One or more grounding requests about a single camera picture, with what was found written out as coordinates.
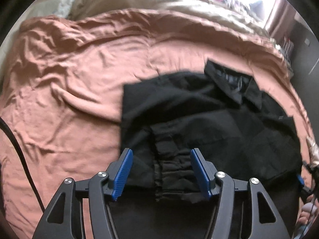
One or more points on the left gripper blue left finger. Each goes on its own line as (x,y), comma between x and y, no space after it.
(118,172)

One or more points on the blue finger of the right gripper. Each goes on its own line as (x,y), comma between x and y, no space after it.
(301,180)

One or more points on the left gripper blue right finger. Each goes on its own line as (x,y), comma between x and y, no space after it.
(204,173)

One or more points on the black button-up shirt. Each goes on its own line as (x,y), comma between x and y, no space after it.
(237,126)

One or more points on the person's right hand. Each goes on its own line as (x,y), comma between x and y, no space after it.
(309,211)

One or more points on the cream folded blanket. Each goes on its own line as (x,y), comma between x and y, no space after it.
(313,152)

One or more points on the salmon pink duvet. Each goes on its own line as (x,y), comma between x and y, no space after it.
(63,92)

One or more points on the items on nightstand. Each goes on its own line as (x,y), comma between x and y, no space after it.
(286,48)

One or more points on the pink right curtain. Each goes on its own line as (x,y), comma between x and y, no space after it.
(281,20)

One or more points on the beige blanket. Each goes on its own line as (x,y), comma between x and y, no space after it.
(207,9)

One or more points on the light green pillow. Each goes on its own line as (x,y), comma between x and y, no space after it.
(60,8)

